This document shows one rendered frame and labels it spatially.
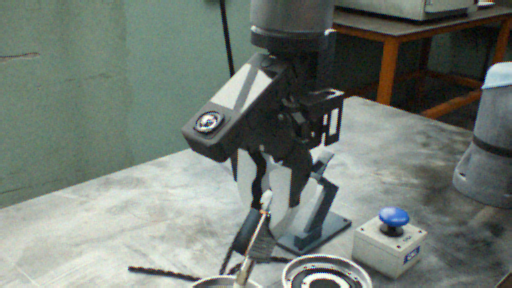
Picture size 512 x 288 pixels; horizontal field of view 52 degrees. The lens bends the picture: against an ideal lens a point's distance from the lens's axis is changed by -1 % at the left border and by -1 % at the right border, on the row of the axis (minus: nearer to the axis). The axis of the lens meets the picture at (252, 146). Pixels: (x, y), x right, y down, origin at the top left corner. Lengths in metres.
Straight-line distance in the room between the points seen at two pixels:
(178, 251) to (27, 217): 0.25
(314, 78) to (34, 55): 1.68
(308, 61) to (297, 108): 0.05
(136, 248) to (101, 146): 1.61
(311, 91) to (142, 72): 1.88
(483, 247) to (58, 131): 1.74
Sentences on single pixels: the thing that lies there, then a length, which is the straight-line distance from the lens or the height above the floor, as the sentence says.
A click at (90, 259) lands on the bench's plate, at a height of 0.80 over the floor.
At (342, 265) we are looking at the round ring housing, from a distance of 0.69.
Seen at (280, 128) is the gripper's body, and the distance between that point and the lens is 0.49.
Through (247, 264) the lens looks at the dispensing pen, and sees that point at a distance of 0.56.
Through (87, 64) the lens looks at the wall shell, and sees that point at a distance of 2.22.
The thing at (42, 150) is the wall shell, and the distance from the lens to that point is 2.23.
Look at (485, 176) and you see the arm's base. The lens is 0.98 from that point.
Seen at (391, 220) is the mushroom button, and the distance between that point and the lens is 0.72.
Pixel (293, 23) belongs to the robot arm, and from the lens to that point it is 0.46.
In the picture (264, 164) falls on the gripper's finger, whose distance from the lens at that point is 0.54.
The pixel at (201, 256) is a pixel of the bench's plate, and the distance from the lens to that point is 0.74.
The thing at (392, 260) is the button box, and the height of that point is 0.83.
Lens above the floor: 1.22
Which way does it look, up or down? 23 degrees down
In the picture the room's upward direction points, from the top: 3 degrees clockwise
